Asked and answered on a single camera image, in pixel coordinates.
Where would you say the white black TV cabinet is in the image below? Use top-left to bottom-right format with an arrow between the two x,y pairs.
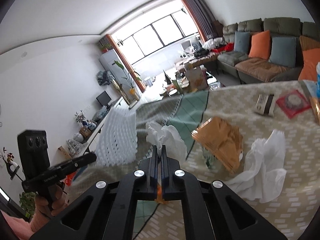
84,97 -> 131,156

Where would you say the white foam fruit net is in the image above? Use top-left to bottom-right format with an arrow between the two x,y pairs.
96,106 -> 138,166

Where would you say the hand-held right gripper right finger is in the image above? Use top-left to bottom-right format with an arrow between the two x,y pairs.
161,145 -> 288,240

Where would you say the gold foil wrapper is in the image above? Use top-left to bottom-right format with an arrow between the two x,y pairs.
300,80 -> 320,126

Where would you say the person's left forearm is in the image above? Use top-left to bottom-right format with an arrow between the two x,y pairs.
0,209 -> 38,240

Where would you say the green clear plastic wrapper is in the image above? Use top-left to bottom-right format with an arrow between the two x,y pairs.
202,148 -> 218,169

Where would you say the fan with floral cover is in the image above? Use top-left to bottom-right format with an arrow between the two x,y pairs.
96,70 -> 113,86

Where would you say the green houseplant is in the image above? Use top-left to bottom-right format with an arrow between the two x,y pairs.
19,192 -> 37,218

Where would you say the black monitor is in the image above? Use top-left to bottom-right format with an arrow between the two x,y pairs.
96,91 -> 112,107

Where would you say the white standing air conditioner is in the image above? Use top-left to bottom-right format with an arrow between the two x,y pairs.
98,50 -> 126,86

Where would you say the brown wooden cabinet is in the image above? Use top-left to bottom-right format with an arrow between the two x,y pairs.
212,20 -> 225,35

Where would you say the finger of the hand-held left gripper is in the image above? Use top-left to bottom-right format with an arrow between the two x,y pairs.
65,152 -> 98,174

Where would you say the small black white box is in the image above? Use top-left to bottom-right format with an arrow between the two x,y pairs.
254,93 -> 276,117

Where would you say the brown seat cover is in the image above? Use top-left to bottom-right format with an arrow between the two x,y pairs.
234,57 -> 303,83

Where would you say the orange cushion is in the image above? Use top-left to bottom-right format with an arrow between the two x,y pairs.
298,48 -> 320,82
248,30 -> 272,60

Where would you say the green sofa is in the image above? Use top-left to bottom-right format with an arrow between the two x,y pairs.
216,17 -> 320,86

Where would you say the clear plastic bag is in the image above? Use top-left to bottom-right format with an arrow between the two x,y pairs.
92,106 -> 108,122

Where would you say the patterned green beige tablecloth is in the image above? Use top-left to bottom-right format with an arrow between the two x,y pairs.
67,80 -> 320,240

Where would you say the tall plant in yellow pot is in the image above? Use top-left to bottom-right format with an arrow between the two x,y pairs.
113,60 -> 143,101

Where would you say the cluttered coffee table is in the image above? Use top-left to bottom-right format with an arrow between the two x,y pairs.
159,64 -> 223,98

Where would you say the person's left hand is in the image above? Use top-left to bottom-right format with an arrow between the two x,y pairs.
34,179 -> 68,220

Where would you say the red-orange plastic bag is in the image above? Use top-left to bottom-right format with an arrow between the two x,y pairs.
65,172 -> 77,186

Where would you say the white office chair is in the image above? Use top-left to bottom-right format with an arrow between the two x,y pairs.
180,41 -> 195,56

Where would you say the white tissue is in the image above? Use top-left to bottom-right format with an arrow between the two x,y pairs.
226,129 -> 287,204
145,120 -> 188,161

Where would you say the orange grey curtain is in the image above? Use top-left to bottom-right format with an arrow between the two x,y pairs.
179,0 -> 216,42
99,33 -> 147,93

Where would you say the plant in blue vase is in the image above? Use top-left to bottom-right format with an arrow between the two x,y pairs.
74,110 -> 87,128

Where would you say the grey-blue cushion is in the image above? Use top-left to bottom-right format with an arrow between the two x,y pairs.
233,31 -> 251,55
268,37 -> 297,68

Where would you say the brown cushion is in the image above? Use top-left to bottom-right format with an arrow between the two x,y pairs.
299,35 -> 320,52

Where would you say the red square packet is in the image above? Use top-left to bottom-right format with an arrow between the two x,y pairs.
275,89 -> 312,120

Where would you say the tall yellow box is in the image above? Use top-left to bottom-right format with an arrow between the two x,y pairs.
58,145 -> 73,160

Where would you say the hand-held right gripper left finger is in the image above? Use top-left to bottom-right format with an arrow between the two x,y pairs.
29,145 -> 160,240

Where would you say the gold snack bag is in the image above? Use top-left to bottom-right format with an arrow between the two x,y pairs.
191,116 -> 244,175

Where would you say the large window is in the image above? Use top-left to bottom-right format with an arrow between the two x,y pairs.
117,4 -> 201,66

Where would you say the clear bagged ornament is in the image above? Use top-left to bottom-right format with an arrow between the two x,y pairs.
66,140 -> 83,156

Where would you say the orange peel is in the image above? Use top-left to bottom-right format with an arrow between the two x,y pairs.
154,183 -> 166,204

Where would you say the beige paper bag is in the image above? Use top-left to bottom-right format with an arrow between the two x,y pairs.
185,66 -> 208,91

